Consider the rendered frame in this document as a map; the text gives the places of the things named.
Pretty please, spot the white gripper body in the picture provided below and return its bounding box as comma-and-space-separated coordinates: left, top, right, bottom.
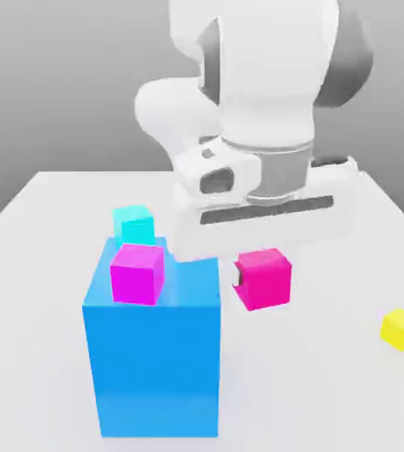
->
170, 162, 358, 264

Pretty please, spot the small pink cube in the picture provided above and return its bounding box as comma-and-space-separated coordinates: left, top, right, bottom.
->
233, 247, 293, 313

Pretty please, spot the small magenta cube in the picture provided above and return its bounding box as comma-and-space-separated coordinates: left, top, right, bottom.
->
109, 242, 166, 307

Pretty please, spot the small cyan cube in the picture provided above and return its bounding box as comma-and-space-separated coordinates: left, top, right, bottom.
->
111, 204, 157, 249

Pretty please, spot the small yellow cube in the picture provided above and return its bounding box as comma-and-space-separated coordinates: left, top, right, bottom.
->
379, 307, 404, 353

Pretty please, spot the large blue box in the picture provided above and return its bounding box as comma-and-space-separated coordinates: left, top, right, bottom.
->
81, 235, 221, 440

